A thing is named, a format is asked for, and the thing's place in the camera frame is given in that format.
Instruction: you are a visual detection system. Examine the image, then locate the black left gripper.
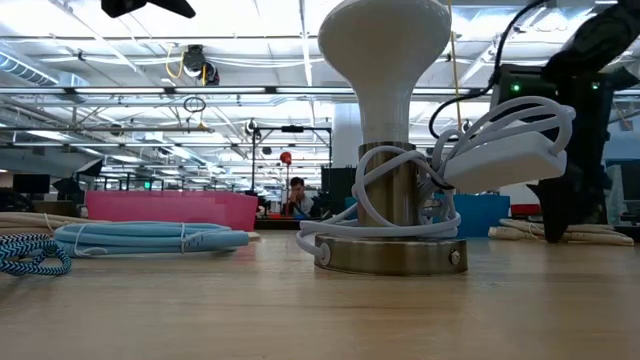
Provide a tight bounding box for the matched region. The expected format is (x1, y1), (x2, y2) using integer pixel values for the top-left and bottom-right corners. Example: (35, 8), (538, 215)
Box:
(100, 0), (197, 20)

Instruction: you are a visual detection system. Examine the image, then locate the white power adapter block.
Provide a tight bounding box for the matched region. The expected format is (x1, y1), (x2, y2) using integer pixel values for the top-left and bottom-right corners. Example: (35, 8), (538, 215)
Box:
(442, 130), (569, 195)

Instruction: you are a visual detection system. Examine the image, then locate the black ceiling cable reel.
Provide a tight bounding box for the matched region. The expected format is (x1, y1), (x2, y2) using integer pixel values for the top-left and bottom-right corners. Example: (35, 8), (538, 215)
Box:
(180, 43), (221, 86)

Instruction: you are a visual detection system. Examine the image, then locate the blue plastic bin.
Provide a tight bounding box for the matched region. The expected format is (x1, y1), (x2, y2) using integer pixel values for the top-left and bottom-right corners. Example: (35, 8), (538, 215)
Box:
(432, 193), (511, 239)

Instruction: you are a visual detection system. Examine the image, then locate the white lamp cord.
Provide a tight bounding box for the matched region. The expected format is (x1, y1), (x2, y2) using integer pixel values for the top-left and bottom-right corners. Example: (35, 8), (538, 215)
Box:
(294, 95), (576, 267)

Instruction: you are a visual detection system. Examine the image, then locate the beige cable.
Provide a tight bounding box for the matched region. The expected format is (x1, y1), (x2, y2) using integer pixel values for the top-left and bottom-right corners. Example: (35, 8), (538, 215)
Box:
(488, 218), (635, 247)
(0, 210), (109, 236)

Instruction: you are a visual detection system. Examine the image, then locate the brown box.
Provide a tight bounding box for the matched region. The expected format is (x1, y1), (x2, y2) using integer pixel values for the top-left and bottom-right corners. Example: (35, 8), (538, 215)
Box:
(32, 199), (80, 217)

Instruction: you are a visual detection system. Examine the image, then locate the black cabinet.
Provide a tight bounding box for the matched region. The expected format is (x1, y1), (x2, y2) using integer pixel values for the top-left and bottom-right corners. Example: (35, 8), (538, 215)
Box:
(319, 166), (357, 216)

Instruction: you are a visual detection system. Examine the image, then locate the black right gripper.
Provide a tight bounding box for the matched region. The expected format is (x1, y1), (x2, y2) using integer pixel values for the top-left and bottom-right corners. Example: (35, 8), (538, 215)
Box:
(527, 74), (616, 245)

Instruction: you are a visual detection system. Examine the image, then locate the blue white braided cable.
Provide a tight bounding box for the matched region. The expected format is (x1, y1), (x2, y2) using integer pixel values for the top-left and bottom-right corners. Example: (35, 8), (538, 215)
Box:
(0, 233), (73, 277)

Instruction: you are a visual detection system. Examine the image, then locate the black monitor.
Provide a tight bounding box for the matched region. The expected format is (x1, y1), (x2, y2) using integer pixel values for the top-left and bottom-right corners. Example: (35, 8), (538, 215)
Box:
(12, 173), (51, 195)

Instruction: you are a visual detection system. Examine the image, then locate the light blue cable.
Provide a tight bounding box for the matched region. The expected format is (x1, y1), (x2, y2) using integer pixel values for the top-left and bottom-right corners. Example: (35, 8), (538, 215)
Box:
(53, 221), (250, 259)

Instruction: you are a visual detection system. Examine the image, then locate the seated person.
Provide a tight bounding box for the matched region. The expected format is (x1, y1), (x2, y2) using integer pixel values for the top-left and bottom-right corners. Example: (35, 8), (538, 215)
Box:
(282, 176), (317, 219)

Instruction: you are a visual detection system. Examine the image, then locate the black hanging cable loop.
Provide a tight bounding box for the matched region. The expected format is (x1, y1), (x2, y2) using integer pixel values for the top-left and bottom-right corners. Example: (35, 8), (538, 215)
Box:
(182, 95), (208, 132)

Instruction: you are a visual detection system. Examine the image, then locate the white shade brass lamp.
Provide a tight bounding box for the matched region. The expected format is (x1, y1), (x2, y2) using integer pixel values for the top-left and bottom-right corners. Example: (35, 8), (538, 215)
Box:
(313, 0), (470, 277)

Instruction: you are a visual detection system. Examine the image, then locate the black tilted screen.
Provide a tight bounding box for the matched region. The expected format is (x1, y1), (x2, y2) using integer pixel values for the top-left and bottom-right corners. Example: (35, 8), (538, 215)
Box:
(74, 158), (105, 178)

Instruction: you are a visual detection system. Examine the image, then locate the pink plastic bin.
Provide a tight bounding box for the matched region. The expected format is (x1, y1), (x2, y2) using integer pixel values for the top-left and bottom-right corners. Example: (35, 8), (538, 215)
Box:
(85, 190), (259, 232)

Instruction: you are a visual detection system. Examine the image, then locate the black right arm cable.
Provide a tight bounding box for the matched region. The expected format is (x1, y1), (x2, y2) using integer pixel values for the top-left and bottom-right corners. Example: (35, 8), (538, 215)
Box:
(428, 0), (551, 141)

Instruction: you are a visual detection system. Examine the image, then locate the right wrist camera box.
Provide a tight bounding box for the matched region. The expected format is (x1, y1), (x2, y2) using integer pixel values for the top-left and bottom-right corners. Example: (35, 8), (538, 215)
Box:
(491, 63), (559, 126)

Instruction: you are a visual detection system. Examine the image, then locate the yellow hanging cord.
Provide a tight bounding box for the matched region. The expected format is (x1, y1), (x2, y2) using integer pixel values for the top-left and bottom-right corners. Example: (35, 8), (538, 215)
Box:
(448, 4), (464, 132)

